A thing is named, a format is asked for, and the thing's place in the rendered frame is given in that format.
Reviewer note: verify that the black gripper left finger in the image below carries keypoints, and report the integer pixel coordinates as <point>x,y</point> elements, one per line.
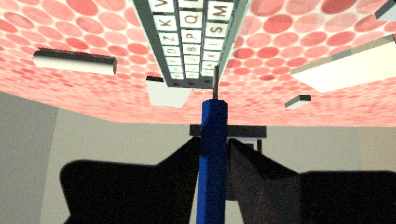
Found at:
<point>165,190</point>

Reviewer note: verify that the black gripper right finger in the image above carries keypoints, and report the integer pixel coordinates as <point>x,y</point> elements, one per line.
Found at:
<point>269,193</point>

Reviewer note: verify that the blue stylus with grey tip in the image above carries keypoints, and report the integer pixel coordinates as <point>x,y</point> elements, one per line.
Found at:
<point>211,197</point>

